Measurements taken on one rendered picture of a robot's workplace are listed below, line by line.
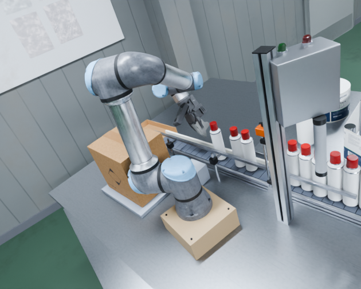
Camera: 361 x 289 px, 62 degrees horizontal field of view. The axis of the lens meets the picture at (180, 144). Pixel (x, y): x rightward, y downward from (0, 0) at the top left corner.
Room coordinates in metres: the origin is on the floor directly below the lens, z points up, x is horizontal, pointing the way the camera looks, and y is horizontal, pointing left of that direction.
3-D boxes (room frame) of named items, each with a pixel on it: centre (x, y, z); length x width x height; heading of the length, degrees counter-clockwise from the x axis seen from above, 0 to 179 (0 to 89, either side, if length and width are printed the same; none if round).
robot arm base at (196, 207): (0.90, 0.03, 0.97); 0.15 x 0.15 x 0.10
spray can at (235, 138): (1.09, -0.24, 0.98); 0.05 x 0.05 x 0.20
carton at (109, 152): (1.26, 0.25, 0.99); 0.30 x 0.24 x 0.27; 35
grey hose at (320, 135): (0.69, -0.39, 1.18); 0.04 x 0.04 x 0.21
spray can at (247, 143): (1.04, -0.27, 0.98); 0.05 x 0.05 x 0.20
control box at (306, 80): (0.74, -0.37, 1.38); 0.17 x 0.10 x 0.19; 90
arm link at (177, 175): (0.90, 0.04, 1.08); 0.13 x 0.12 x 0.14; 63
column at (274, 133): (0.76, -0.29, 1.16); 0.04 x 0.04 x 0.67; 35
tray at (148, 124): (1.70, 0.18, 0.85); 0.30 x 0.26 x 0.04; 35
